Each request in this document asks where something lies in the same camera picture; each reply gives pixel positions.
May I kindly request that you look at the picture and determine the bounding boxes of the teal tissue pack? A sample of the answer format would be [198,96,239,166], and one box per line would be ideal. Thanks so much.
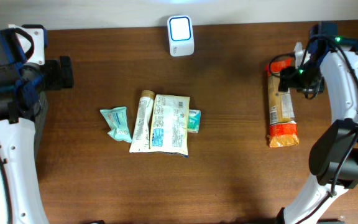
[187,110,201,133]

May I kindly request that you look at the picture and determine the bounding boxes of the cream tube brown cap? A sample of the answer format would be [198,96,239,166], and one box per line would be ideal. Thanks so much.
[129,90,155,153]

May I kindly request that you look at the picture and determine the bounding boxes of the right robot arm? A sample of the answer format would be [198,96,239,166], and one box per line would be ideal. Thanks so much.
[275,22,358,223]

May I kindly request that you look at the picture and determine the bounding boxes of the yellow snack bag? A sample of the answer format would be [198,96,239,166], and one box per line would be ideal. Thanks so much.
[150,95,190,157]

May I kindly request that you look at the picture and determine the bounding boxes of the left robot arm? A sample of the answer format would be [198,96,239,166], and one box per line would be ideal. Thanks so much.
[0,24,74,223]

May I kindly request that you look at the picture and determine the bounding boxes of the spaghetti pack orange ends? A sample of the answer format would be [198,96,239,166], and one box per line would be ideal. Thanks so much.
[266,66,300,148]

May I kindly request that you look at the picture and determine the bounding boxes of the white barcode scanner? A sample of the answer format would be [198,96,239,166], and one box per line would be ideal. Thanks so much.
[167,15,195,57]

